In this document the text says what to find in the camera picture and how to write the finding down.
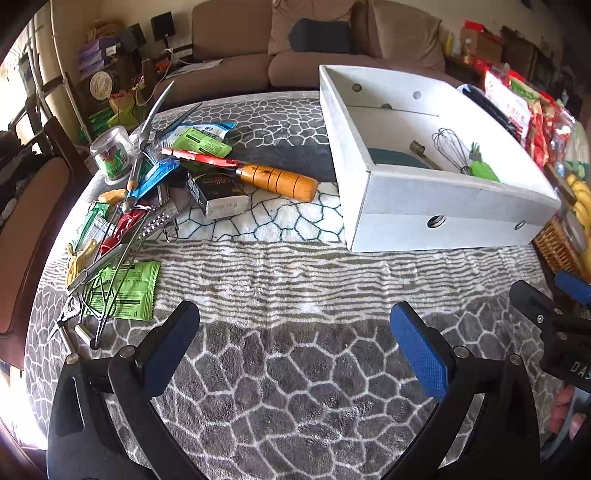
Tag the steel tongs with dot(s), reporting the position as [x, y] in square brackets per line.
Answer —
[99, 267]

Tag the bunch of bananas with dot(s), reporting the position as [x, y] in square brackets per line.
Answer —
[581, 203]

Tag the person's right hand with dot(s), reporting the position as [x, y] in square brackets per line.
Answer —
[563, 410]

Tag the wicker basket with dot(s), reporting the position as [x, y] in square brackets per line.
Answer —
[554, 244]

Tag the round printed tin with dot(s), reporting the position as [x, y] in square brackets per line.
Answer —
[103, 84]

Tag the yellow bottle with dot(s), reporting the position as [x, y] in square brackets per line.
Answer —
[449, 42]

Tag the wooden armchair with orange cushion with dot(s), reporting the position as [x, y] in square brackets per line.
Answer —
[27, 221]

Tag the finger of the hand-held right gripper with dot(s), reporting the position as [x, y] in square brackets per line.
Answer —
[535, 302]
[572, 286]

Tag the dark green packet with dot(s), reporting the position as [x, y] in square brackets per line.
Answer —
[92, 221]

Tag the black speaker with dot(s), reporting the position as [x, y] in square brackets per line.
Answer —
[162, 25]
[134, 37]

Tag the stack of purple boxes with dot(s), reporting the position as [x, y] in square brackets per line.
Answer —
[99, 55]

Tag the red plastic packet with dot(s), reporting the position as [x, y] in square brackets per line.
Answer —
[122, 228]

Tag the clear jar with green label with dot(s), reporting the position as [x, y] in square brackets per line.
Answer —
[113, 157]

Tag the brown cardboard box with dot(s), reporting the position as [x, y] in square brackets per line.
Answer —
[485, 44]

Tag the yellow plastic piece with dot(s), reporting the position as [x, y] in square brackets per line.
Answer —
[111, 196]

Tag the small steel grater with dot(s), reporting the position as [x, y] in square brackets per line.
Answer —
[157, 224]

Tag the yellow plastic clip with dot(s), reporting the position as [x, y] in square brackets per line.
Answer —
[76, 267]

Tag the green and white snack packet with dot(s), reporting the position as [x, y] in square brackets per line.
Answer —
[531, 87]

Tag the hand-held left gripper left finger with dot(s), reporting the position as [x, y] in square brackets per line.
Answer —
[171, 350]

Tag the green clip tongs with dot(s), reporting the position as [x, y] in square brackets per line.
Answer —
[485, 170]

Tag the red plastic sheath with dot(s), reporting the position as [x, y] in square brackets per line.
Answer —
[203, 159]

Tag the silver garlic press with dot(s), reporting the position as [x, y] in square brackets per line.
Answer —
[157, 108]

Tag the brown sofa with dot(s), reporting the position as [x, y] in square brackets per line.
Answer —
[240, 69]

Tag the white floor stand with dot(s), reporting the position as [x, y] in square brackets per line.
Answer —
[69, 92]

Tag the light green packet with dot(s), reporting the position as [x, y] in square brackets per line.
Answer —
[203, 143]

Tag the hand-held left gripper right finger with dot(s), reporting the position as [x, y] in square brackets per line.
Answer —
[422, 350]

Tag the beige sofa cushion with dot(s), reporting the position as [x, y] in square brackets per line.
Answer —
[281, 27]
[406, 37]

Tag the white bristle brush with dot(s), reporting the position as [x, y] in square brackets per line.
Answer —
[150, 152]

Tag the dark lumbar cushion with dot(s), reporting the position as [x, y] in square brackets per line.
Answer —
[323, 37]

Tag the black remote control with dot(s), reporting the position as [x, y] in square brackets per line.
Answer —
[494, 110]

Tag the small blue packet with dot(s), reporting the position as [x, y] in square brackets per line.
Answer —
[154, 177]

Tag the white and red snack packet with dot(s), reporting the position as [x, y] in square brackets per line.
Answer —
[505, 101]

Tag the blue plastic dish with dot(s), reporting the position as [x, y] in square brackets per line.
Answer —
[397, 159]

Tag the green bag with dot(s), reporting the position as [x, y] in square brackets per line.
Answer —
[123, 110]

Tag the white cardboard box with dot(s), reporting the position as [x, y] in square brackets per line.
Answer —
[438, 203]

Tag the green printed packet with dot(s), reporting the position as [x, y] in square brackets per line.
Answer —
[134, 295]

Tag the dark wooden cabinet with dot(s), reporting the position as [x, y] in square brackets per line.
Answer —
[531, 55]

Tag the small black carton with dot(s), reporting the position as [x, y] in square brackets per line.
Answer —
[217, 189]

